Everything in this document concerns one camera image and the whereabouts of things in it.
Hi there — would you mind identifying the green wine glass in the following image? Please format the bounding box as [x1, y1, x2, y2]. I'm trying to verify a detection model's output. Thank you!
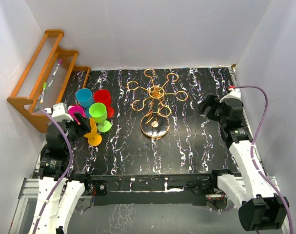
[89, 102, 111, 133]

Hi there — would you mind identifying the orange wine glass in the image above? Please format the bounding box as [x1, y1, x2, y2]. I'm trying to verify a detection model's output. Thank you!
[83, 118, 102, 146]

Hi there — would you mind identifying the pink wine glass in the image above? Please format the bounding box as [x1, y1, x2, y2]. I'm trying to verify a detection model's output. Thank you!
[68, 105, 86, 117]

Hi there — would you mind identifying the blue wine glass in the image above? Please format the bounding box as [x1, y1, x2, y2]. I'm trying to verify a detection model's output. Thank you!
[76, 88, 94, 108]

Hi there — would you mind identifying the red wine glass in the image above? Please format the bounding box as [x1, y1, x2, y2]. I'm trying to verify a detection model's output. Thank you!
[94, 89, 114, 118]

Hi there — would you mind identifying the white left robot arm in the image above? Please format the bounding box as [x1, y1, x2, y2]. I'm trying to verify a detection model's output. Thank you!
[29, 113, 93, 234]

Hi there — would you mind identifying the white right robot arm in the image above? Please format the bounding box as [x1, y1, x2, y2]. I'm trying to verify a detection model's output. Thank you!
[198, 92, 290, 234]

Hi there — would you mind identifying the wooden tiered shelf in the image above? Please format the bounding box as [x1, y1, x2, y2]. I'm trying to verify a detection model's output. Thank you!
[7, 30, 91, 133]

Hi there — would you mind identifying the green capped marker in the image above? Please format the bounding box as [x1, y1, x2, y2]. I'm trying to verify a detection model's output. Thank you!
[40, 82, 47, 104]

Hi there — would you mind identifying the purple capped marker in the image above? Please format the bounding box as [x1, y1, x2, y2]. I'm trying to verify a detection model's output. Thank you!
[52, 59, 62, 77]

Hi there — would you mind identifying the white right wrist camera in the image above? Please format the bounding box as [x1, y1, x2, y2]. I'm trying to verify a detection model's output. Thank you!
[219, 86, 241, 103]

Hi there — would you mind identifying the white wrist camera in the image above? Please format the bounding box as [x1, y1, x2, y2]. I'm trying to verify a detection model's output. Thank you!
[44, 102, 74, 122]
[219, 86, 241, 103]

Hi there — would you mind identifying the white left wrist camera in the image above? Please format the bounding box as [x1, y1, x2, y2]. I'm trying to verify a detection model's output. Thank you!
[44, 102, 74, 122]

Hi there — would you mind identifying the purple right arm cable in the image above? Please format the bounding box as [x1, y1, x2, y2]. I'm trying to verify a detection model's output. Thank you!
[235, 85, 295, 234]

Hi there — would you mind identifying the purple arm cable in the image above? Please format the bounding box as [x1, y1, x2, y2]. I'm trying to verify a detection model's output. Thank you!
[30, 109, 74, 234]
[235, 85, 295, 234]

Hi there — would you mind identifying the gold wire glass rack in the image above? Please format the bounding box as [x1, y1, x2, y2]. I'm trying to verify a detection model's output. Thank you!
[126, 68, 188, 139]

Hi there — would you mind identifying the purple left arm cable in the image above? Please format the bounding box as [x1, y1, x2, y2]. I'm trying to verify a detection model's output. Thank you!
[30, 109, 74, 234]

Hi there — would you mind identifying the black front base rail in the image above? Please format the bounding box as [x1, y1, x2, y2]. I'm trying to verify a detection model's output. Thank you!
[81, 174, 229, 210]

